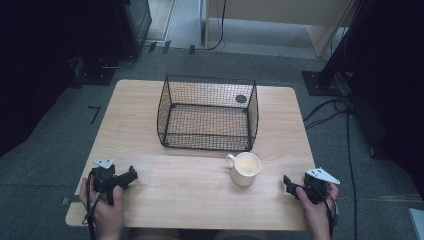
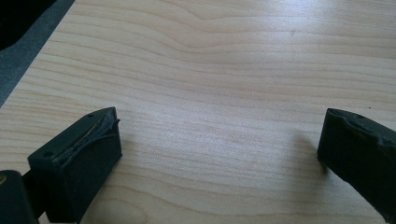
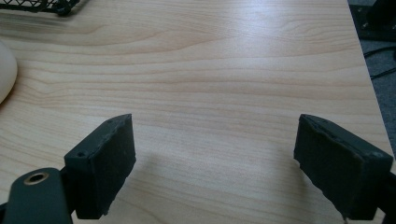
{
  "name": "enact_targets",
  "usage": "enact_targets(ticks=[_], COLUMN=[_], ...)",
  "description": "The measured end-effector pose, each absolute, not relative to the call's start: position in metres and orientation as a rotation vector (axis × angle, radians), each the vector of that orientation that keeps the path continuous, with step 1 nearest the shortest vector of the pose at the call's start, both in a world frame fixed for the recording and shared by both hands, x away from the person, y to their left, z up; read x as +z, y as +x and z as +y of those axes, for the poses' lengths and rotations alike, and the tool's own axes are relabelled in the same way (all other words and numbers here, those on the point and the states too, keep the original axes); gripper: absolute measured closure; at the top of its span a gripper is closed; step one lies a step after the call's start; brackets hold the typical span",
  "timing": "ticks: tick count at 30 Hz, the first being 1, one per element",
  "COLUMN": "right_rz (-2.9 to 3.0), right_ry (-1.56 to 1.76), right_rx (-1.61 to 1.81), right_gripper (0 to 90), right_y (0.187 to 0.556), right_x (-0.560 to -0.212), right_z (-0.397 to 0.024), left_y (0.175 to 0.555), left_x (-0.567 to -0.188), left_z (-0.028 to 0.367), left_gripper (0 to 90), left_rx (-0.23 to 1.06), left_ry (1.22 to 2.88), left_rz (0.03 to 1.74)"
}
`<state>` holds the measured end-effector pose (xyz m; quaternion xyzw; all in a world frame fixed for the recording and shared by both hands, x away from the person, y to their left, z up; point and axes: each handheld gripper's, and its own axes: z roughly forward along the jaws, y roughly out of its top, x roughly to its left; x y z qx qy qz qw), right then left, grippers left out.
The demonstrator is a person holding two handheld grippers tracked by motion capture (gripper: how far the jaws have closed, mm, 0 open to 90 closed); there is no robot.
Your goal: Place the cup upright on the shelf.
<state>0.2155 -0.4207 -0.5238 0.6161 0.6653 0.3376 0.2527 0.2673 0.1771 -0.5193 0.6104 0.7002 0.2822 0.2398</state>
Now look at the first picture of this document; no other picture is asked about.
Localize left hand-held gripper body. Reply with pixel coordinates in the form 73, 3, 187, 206
89, 158, 119, 206

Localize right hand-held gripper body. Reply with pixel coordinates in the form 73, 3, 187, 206
301, 167, 341, 204

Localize white cup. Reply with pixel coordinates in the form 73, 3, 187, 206
225, 151, 262, 188

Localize black wire basket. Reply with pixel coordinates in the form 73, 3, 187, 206
156, 74, 260, 153

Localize person's right hand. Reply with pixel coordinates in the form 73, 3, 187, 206
295, 182, 340, 233

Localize person's left hand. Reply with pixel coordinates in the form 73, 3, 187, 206
79, 176, 125, 234

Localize grey tape strip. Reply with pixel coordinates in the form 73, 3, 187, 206
60, 195, 82, 206

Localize black stand with base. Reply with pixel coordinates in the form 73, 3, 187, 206
301, 13, 359, 98

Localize white flat object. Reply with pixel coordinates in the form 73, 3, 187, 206
408, 207, 424, 240

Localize dark curtain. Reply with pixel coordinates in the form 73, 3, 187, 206
344, 0, 424, 203
0, 0, 129, 158

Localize black equipment box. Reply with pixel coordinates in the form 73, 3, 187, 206
114, 0, 153, 58

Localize light wooden cabinet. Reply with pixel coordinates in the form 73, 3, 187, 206
203, 0, 356, 59

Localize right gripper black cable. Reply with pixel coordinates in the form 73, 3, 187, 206
313, 186, 338, 240

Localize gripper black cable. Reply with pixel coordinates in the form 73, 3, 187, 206
313, 186, 338, 240
81, 168, 108, 240

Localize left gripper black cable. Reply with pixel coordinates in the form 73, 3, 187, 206
81, 168, 108, 240

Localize black floor cables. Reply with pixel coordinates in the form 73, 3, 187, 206
302, 95, 355, 131

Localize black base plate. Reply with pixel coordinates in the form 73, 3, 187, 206
73, 56, 118, 87

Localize thin black floor cable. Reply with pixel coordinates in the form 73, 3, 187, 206
101, 54, 138, 71

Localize hanging black cable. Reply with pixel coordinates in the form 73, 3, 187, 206
204, 0, 228, 52

